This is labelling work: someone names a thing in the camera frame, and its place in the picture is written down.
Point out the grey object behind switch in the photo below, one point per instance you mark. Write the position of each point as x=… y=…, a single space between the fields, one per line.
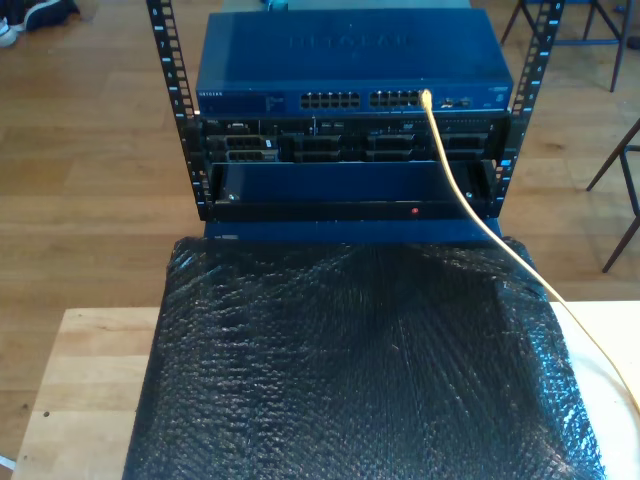
x=277 y=4

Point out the black bubble wrap mat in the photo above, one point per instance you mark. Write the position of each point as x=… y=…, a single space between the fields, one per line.
x=350 y=375

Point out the small white plastic piece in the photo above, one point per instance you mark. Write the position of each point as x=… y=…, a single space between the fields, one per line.
x=6 y=462

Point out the blue rack base panel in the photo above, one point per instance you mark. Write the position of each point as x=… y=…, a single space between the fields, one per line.
x=350 y=231

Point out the black perforated rack post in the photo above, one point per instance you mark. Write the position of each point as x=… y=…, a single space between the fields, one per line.
x=170 y=50
x=537 y=65

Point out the dark metal stool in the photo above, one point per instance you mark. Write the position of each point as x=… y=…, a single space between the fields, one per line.
x=613 y=156

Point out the black rack server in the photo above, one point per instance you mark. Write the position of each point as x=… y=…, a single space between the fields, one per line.
x=350 y=145

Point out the blue network switch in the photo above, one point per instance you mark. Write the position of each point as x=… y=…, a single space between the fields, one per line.
x=350 y=50

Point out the dark sneaker white sole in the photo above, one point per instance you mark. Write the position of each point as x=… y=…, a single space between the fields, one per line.
x=55 y=10

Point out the white shoe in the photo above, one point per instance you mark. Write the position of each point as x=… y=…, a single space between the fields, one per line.
x=6 y=32

